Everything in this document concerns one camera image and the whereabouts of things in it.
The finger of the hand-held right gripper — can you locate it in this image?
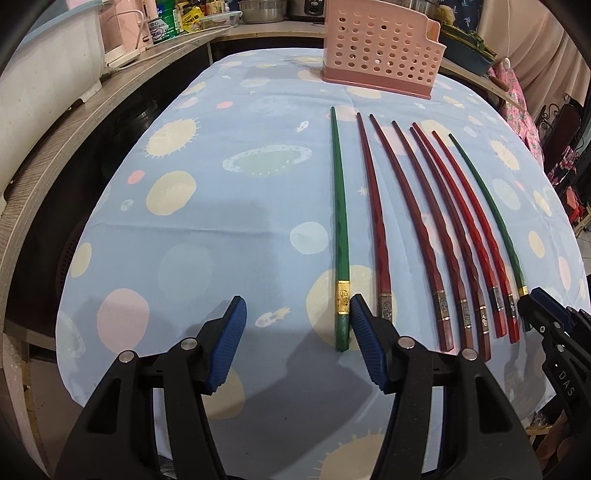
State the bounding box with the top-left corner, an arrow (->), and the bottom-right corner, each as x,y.
532,287 -> 591,352
517,293 -> 579,418

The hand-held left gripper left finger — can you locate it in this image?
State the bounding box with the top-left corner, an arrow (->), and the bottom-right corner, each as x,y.
55,295 -> 247,480

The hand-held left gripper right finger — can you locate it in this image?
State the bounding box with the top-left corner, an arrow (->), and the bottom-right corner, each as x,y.
348,294 -> 543,480

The green chopstick gold band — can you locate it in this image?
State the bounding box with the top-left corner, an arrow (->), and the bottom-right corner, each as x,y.
329,107 -> 352,354
448,134 -> 532,332

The dark red chopstick silver band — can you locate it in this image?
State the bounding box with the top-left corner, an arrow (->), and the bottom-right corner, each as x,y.
392,120 -> 475,352
369,114 -> 456,354
409,128 -> 491,361
355,112 -> 397,324

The pink perforated utensil holder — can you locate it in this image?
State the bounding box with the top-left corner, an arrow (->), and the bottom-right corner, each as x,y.
321,0 -> 447,101

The blue printed tablecloth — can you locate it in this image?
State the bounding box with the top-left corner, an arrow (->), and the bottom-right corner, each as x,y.
55,46 -> 587,480

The black ornate metal chair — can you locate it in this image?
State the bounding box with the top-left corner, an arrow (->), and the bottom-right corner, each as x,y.
538,95 -> 585,185

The pink pineapple print cloth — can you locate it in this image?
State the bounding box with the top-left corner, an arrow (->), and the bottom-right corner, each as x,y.
490,62 -> 546,160

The blue-grey bowl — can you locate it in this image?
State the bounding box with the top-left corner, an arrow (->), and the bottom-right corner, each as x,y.
441,44 -> 496,77

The beige curtain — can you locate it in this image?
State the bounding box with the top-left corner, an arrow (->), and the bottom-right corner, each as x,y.
475,0 -> 573,121

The navy palm print cloth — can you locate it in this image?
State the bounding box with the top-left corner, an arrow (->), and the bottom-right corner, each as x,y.
443,0 -> 483,29

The white power strip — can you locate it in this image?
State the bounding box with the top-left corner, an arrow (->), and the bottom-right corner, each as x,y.
105,46 -> 141,70

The green labelled can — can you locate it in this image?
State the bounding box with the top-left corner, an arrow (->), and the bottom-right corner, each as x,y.
150,14 -> 180,46

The clear food container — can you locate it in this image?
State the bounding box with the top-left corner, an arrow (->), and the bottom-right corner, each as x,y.
199,10 -> 244,32

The white tub with blue rim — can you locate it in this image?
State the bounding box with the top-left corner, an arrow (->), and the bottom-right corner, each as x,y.
0,0 -> 106,195

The steel bowl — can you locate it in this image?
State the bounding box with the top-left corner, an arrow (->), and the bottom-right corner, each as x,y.
238,0 -> 289,25

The pink plastic pitcher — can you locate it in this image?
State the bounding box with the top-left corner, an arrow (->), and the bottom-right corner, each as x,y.
99,0 -> 155,52

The steel rice cooker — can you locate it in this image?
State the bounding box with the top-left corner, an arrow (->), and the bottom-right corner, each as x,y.
288,0 -> 327,23

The wooden handle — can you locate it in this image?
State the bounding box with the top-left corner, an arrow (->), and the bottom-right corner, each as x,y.
489,76 -> 528,112

